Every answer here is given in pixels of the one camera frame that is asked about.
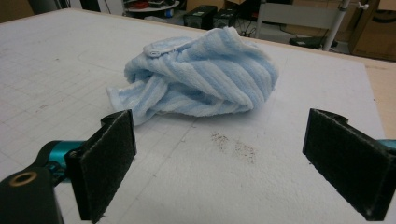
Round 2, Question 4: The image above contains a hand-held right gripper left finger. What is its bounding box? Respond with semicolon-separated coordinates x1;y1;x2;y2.
64;108;138;224

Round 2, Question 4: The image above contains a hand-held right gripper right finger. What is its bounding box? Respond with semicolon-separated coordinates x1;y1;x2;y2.
302;107;396;222

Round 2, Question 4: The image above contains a light blue striped towel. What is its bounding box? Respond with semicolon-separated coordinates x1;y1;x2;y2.
106;26;279;127

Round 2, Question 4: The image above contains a white foam mat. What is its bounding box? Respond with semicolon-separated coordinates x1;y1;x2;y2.
0;8;387;224

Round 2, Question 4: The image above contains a black flat device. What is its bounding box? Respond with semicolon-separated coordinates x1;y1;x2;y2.
289;35;325;49

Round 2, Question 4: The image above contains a brown cardboard box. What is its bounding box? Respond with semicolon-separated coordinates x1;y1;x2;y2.
347;0;396;62

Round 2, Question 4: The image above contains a round white table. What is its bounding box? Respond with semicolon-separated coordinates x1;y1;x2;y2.
123;0;181;14

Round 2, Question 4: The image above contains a black computer tower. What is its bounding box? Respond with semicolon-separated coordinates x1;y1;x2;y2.
213;8;238;29
182;5;219;31

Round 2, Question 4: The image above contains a flat cardboard box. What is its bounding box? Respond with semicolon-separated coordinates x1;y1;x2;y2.
186;0;247;11

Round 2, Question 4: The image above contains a white desk frame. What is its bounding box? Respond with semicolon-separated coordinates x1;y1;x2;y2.
254;0;353;52

